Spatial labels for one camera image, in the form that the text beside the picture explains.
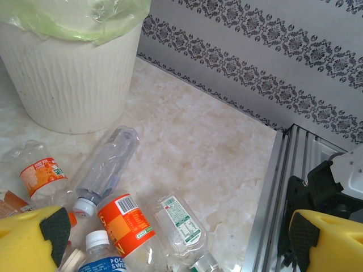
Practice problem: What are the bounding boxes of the pale green bin liner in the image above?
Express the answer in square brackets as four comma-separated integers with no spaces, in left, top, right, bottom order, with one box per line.
[0,0,153,48]

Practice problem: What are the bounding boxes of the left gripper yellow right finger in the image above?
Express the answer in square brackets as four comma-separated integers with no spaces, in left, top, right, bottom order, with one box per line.
[288,209,363,272]

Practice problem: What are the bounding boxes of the white green label clear bottle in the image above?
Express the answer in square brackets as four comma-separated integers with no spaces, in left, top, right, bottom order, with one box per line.
[153,194,221,272]

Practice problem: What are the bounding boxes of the blue label bottle white cap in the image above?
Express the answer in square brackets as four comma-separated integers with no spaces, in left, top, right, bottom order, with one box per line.
[76,229,128,272]

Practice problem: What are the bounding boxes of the bluish clear bottle white cap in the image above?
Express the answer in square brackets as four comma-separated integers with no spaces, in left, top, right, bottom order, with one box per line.
[72,125,141,218]

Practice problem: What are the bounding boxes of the aluminium front rail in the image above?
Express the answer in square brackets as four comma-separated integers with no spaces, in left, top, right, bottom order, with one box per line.
[243,124,315,272]

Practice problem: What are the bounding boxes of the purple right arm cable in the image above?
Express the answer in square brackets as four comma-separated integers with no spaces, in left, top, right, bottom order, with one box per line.
[325,151,346,163]

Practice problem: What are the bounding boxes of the orange barcode label bottle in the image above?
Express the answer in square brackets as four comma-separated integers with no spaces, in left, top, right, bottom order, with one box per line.
[96,193,176,272]

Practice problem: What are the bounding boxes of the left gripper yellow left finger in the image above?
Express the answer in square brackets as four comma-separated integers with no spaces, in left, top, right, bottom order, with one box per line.
[0,205,71,272]

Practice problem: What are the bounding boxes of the cream plastic bin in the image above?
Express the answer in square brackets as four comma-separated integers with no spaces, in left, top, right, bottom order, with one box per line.
[0,16,146,135]

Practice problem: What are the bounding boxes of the crushed small orange label bottle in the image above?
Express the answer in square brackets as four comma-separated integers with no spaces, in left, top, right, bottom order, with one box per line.
[0,139,79,227]

